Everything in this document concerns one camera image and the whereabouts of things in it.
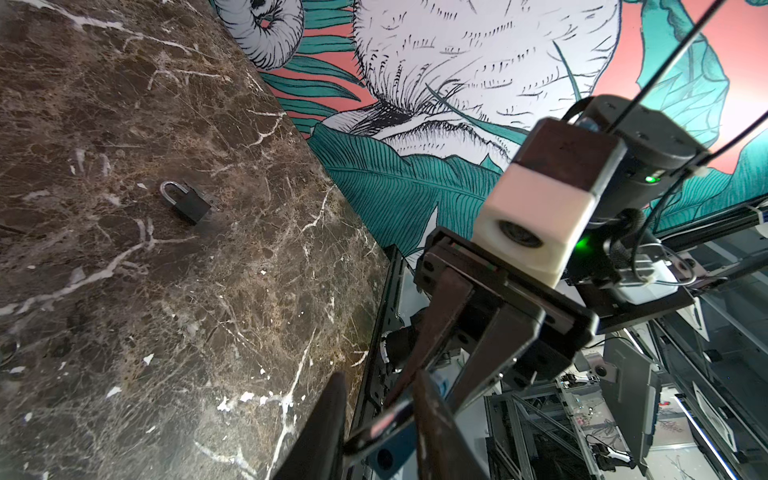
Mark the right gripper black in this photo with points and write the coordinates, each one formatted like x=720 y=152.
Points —
x=539 y=334

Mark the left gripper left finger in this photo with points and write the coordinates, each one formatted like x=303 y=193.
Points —
x=317 y=453

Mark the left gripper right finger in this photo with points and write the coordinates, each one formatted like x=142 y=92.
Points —
x=442 y=452

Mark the blue padlock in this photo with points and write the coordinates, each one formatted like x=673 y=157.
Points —
x=380 y=448

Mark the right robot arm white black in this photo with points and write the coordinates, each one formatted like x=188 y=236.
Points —
x=617 y=249

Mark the small black padlock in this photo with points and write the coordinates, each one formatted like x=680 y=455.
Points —
x=185 y=201

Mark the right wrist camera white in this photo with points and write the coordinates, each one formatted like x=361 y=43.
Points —
x=542 y=203

